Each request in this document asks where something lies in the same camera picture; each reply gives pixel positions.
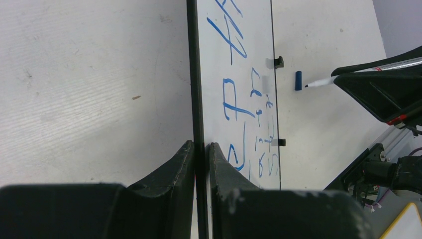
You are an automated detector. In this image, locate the blue marker cap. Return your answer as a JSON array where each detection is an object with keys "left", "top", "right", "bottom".
[{"left": 295, "top": 71, "right": 302, "bottom": 91}]

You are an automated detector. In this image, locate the black framed whiteboard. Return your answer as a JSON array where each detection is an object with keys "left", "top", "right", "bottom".
[{"left": 187, "top": 0, "right": 283, "bottom": 239}]

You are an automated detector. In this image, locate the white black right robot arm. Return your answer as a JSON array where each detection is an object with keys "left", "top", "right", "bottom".
[{"left": 327, "top": 47, "right": 422, "bottom": 208}]

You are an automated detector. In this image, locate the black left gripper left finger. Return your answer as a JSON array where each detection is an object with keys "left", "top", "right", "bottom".
[{"left": 0, "top": 140, "right": 195, "bottom": 239}]

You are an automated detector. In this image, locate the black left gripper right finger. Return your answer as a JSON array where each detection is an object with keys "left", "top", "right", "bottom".
[{"left": 209, "top": 143, "right": 374, "bottom": 239}]

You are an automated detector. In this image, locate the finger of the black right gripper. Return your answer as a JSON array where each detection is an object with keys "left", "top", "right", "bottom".
[
  {"left": 331, "top": 46, "right": 422, "bottom": 77},
  {"left": 334, "top": 67, "right": 422, "bottom": 124}
]

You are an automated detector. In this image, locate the blue whiteboard marker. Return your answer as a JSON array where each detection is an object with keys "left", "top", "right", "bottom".
[{"left": 304, "top": 56, "right": 422, "bottom": 89}]

